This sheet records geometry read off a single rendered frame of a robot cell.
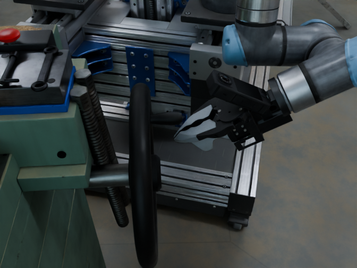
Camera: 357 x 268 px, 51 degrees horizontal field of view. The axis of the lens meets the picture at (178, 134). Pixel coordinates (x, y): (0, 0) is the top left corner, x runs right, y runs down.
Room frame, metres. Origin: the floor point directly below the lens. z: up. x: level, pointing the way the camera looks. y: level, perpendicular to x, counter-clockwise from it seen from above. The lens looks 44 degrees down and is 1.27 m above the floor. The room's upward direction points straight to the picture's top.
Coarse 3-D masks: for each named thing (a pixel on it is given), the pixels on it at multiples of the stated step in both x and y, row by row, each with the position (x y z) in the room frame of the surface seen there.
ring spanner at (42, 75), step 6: (48, 48) 0.44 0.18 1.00; (54, 48) 0.44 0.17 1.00; (48, 54) 0.43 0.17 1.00; (48, 60) 0.41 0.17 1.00; (42, 66) 0.40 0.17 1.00; (48, 66) 0.40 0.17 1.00; (42, 72) 0.39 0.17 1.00; (42, 78) 0.37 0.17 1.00; (36, 84) 0.36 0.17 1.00; (42, 84) 0.36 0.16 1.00; (36, 90) 0.35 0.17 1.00; (42, 90) 0.35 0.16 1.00
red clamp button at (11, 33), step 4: (8, 28) 0.46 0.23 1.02; (12, 28) 0.46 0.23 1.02; (0, 32) 0.45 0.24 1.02; (4, 32) 0.45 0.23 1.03; (8, 32) 0.45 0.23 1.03; (12, 32) 0.45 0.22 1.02; (16, 32) 0.45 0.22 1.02; (0, 36) 0.44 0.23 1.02; (4, 36) 0.44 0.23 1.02; (8, 36) 0.44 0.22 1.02; (12, 36) 0.44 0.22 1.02; (16, 36) 0.45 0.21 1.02; (0, 40) 0.44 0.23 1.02; (4, 40) 0.44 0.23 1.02; (8, 40) 0.44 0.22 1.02; (12, 40) 0.44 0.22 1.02
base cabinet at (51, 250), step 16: (64, 192) 0.47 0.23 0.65; (80, 192) 0.55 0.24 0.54; (64, 208) 0.44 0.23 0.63; (80, 208) 0.52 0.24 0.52; (48, 224) 0.36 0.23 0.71; (64, 224) 0.42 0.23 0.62; (80, 224) 0.49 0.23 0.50; (48, 240) 0.34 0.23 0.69; (64, 240) 0.39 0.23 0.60; (80, 240) 0.46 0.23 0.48; (96, 240) 0.57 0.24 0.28; (48, 256) 0.31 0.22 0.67; (64, 256) 0.36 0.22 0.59; (80, 256) 0.43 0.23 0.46; (96, 256) 0.53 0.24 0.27
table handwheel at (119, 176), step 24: (144, 96) 0.41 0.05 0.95; (144, 120) 0.36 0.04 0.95; (144, 144) 0.33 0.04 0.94; (96, 168) 0.38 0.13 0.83; (120, 168) 0.38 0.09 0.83; (144, 168) 0.30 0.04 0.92; (144, 192) 0.28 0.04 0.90; (144, 216) 0.26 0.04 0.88; (144, 240) 0.25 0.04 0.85; (144, 264) 0.24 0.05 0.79
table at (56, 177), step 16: (0, 160) 0.33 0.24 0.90; (0, 176) 0.31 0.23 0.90; (16, 176) 0.33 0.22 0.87; (32, 176) 0.33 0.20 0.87; (48, 176) 0.33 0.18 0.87; (64, 176) 0.33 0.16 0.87; (80, 176) 0.33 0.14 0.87; (0, 192) 0.28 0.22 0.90; (16, 192) 0.31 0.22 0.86; (0, 208) 0.27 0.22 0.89; (0, 224) 0.25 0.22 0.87; (0, 240) 0.24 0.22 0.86; (0, 256) 0.22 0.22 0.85
